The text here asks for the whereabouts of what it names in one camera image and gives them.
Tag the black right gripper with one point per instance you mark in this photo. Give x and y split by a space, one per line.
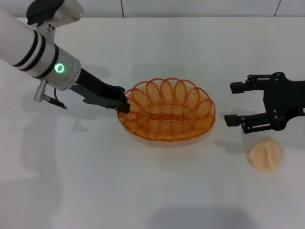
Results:
283 97

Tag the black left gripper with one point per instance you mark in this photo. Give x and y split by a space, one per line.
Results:
100 91

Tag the orange woven plastic basket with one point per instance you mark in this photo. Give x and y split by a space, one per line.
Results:
166 119

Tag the pale beige bread bun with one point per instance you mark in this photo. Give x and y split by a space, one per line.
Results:
265 155

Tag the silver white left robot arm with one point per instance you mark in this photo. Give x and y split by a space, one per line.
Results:
35 50

